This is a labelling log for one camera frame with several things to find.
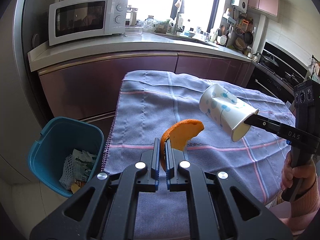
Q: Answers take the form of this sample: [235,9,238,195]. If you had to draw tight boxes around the black built-in oven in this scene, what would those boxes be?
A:
[246,65,295,105]

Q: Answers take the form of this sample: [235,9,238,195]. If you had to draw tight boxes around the glass jar with lid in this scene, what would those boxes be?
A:
[126,7,139,27]

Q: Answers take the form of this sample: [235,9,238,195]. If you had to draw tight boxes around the white foam fruit net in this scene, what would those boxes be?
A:
[59,154,77,190]

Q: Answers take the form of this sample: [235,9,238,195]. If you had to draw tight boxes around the clear glass food container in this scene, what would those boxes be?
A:
[124,26,144,36]

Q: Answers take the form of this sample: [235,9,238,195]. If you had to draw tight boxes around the grey steel refrigerator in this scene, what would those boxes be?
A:
[0,0,50,135]

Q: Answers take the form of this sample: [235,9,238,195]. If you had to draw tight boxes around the white tissue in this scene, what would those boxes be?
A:
[72,149,91,160]

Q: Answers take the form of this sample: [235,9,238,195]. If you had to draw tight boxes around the blue checkered cloth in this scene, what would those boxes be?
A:
[101,70,297,240]

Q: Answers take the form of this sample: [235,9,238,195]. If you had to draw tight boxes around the purple base cabinets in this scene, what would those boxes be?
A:
[37,52,253,123]

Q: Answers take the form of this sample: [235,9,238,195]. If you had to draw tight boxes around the blue plastic trash bin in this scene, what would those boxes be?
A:
[27,116,105,198]

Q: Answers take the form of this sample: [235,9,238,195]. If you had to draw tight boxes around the black wok with lid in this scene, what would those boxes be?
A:
[260,54,279,67]

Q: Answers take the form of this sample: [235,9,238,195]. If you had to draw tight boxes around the person's right forearm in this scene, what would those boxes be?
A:
[287,180,320,233]

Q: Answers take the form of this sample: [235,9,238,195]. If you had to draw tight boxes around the white microwave oven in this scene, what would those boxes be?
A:
[48,0,129,46]

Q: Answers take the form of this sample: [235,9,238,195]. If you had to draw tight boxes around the person's right hand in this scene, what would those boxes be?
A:
[280,152,317,194]

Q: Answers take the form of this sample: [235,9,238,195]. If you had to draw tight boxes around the clear green snack wrapper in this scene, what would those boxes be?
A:
[74,156,97,180]

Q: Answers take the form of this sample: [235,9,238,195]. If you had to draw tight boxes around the black range hood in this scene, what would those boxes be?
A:
[262,40,309,80]

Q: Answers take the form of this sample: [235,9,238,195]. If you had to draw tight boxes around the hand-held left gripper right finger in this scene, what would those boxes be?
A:
[165,138,293,240]

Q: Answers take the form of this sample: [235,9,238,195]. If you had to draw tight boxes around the steel kitchen faucet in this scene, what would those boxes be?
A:
[172,12,184,35]

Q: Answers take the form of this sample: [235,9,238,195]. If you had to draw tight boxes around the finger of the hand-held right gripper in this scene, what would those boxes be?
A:
[244,114,283,135]

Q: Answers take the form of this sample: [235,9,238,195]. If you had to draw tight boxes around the white patterned paper cup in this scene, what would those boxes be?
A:
[199,83,259,142]

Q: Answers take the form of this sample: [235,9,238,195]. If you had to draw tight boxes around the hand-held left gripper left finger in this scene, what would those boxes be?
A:
[29,137,160,240]

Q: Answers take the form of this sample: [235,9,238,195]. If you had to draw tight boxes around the large orange peel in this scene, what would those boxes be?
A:
[160,119,204,172]

